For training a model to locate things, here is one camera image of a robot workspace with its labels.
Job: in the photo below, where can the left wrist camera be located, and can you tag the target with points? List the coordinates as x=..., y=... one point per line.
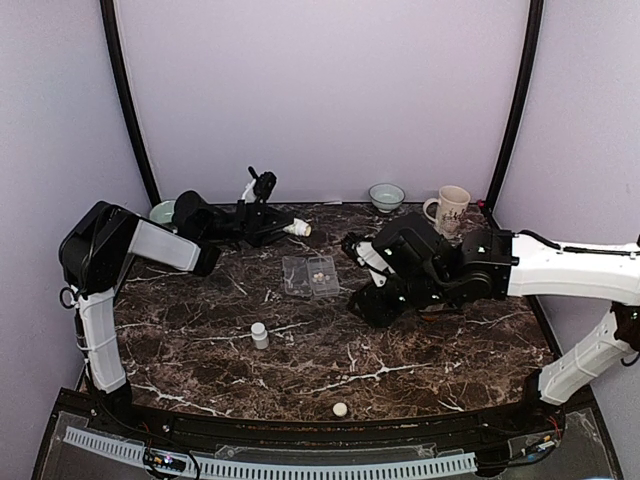
x=260, y=187

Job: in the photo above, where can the cream ceramic mug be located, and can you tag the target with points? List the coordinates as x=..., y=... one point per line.
x=446, y=210

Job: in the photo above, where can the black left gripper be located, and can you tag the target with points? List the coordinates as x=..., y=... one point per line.
x=253, y=222

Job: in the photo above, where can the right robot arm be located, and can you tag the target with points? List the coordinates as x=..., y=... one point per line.
x=412, y=266

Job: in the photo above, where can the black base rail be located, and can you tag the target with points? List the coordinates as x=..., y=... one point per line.
x=249, y=413

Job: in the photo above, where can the black left frame post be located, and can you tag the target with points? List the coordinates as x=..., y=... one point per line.
x=126, y=101

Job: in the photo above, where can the white slotted cable duct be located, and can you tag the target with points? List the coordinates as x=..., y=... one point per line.
x=234, y=462

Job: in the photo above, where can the teal bowl on plate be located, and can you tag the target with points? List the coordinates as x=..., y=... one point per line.
x=162, y=215

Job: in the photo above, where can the white pill bottle front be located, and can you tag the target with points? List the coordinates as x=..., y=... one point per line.
x=259, y=335

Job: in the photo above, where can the small white bottle cap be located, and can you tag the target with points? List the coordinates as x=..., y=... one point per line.
x=340, y=409

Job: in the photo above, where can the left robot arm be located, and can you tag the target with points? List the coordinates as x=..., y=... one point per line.
x=94, y=253

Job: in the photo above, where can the black right frame post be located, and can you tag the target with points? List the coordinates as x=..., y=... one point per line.
x=525, y=70

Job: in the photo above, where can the clear plastic pill organizer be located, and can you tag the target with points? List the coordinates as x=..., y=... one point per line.
x=298, y=273

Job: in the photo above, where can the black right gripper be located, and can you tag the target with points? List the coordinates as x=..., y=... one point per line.
x=373, y=311

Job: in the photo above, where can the black frame post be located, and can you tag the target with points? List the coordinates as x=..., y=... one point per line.
x=525, y=70
x=126, y=101

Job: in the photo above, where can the white pill bottle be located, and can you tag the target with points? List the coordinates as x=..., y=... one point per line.
x=259, y=335
x=299, y=228

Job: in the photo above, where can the small teal patterned bowl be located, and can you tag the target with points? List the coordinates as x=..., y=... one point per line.
x=386, y=197

